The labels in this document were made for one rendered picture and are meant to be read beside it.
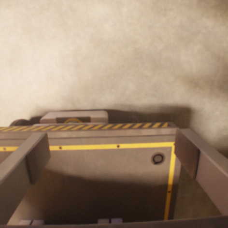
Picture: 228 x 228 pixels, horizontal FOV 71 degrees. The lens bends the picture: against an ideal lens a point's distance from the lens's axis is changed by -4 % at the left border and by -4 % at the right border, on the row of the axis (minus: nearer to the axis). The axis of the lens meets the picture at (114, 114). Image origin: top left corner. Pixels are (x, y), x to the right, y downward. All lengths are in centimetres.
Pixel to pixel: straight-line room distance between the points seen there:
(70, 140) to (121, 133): 14
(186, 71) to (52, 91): 60
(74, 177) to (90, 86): 39
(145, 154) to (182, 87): 42
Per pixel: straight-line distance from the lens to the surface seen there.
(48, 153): 17
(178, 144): 16
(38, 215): 67
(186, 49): 81
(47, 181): 56
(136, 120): 66
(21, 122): 75
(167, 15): 80
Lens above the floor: 73
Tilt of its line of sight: 73 degrees down
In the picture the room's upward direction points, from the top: 173 degrees clockwise
